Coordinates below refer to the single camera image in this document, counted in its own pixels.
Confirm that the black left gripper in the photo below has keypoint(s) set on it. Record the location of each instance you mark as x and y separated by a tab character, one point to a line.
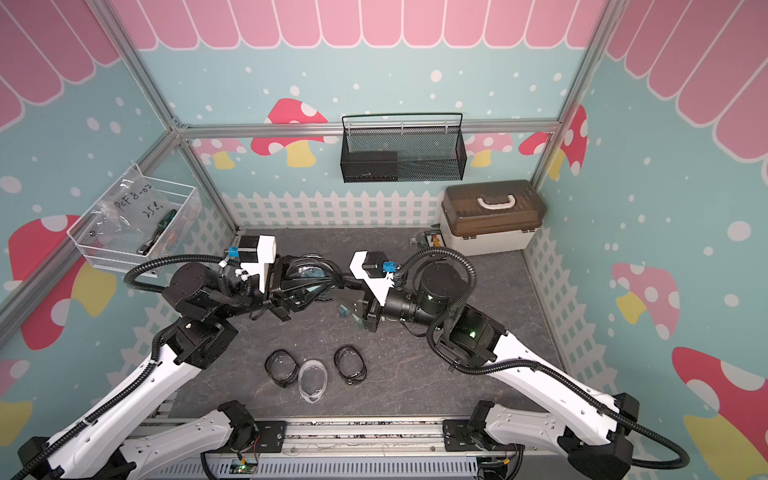
272	303

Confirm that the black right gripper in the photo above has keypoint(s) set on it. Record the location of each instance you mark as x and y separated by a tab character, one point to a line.
370	310

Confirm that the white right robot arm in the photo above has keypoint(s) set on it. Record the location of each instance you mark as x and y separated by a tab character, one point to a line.
589	428

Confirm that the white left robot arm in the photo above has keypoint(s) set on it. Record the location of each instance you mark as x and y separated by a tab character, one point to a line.
97	445

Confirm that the green tool in basket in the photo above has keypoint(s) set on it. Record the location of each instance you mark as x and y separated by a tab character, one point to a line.
163	224

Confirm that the black box in basket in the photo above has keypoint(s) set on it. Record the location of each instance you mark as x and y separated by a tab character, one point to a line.
369	166

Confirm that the brown lid storage box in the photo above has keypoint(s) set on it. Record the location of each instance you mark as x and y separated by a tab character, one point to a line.
491	217

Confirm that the clear labelled plastic bag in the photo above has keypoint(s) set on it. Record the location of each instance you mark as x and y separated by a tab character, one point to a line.
131	208

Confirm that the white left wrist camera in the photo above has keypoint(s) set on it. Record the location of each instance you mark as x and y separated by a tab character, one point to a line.
253	256

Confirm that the white wire wall basket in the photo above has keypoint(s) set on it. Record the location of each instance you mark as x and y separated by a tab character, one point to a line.
121	256

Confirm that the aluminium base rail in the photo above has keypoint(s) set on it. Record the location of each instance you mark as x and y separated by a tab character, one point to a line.
345	448

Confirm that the black wire mesh wall basket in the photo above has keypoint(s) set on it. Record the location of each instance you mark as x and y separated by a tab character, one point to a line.
429	146

